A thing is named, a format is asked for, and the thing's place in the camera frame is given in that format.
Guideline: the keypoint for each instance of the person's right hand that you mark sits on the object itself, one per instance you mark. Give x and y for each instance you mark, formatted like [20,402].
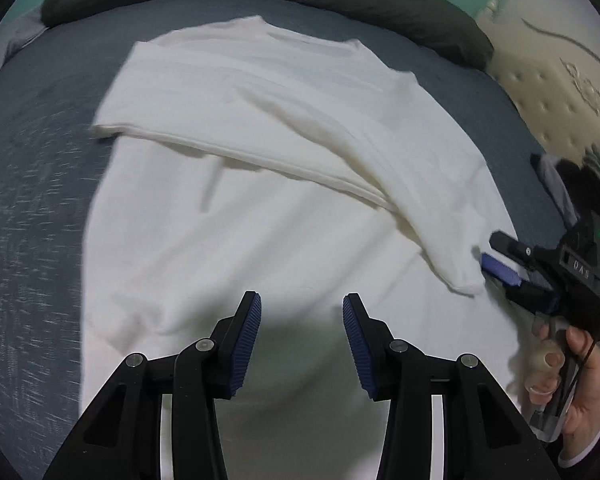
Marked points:
[590,385]

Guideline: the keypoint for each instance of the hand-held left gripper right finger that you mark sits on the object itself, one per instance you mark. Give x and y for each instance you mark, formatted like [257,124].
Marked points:
[357,347]

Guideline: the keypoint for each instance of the blue-grey bed sheet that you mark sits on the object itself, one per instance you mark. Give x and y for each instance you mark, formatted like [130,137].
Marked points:
[30,185]

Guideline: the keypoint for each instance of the white t-shirt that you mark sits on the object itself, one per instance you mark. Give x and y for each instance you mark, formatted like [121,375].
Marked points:
[280,210]

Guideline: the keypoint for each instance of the cream tufted headboard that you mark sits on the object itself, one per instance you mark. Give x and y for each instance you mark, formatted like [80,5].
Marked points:
[545,75]

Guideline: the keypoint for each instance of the light grey blanket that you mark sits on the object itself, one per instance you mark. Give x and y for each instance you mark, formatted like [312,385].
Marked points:
[10,40]

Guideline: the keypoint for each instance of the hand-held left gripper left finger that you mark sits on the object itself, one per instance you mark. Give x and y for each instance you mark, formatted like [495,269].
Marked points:
[245,345]

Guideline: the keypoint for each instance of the lavender folded garment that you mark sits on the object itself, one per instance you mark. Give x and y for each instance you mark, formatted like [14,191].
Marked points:
[560,195]

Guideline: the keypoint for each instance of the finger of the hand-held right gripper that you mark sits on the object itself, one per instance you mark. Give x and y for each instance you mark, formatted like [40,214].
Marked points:
[515,247]
[500,269]

